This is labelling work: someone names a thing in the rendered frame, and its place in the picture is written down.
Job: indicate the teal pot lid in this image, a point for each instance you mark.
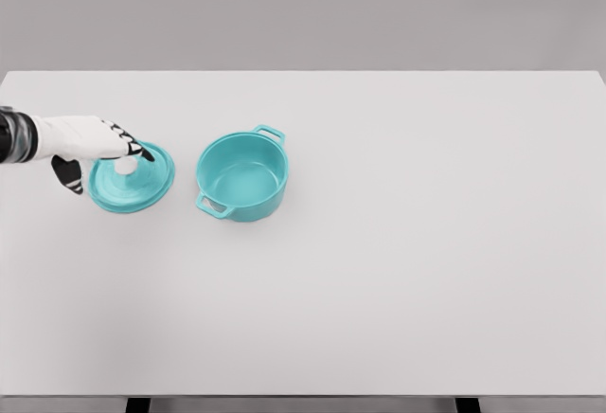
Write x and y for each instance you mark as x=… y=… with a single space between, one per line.
x=137 y=185

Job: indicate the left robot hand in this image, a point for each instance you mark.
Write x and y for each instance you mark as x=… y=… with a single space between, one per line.
x=87 y=138

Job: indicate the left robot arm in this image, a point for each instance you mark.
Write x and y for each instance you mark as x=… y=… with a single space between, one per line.
x=23 y=136

